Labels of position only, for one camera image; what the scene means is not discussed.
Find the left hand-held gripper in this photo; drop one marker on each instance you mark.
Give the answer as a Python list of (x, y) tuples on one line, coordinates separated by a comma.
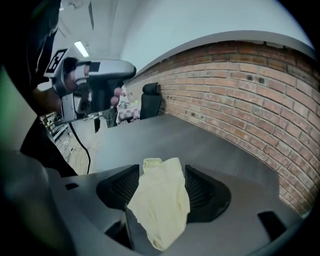
[(107, 67)]

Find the cream clothes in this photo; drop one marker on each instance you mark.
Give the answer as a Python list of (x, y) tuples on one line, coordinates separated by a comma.
[(160, 200)]

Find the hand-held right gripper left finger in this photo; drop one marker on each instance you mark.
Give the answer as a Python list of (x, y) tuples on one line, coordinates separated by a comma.
[(117, 190)]

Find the ceiling light panel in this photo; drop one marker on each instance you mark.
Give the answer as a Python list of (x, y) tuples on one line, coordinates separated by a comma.
[(81, 48)]

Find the person's left hand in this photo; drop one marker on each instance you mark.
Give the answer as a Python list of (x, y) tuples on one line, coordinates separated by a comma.
[(117, 95)]

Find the person's body in black clothing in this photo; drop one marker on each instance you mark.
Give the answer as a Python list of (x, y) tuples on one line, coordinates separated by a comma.
[(37, 37)]

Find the black high-back office chair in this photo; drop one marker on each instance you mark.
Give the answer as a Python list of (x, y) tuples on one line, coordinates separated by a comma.
[(150, 102)]

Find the person's left forearm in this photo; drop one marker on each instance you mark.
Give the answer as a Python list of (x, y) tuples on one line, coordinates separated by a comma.
[(47, 102)]

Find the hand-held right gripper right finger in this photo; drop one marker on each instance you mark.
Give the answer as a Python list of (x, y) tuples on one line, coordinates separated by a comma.
[(207, 197)]

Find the dark grey table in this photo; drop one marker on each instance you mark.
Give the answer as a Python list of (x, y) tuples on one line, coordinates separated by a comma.
[(175, 140)]

